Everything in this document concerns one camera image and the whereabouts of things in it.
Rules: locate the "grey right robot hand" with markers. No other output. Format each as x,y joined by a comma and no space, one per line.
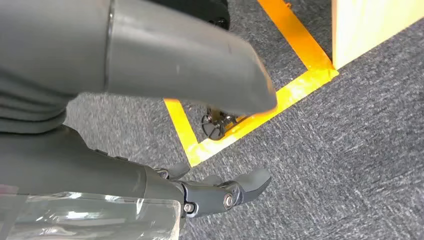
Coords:
185,59

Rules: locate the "black caster wheel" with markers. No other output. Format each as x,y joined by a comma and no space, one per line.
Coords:
213,127

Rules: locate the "yellow floor tape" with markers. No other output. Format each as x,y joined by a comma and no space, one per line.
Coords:
298,36

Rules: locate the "light wood desk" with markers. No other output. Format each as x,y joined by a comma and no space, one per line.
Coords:
371,26

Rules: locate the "clear plastic cover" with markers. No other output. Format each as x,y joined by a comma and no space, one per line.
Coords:
82,218

